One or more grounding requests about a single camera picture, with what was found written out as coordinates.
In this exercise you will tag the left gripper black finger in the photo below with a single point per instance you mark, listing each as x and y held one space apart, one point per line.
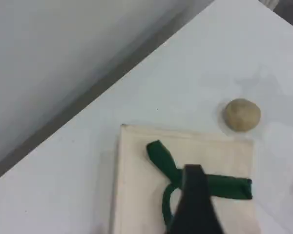
195 207

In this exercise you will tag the beige potato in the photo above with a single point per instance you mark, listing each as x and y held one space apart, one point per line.
241 114

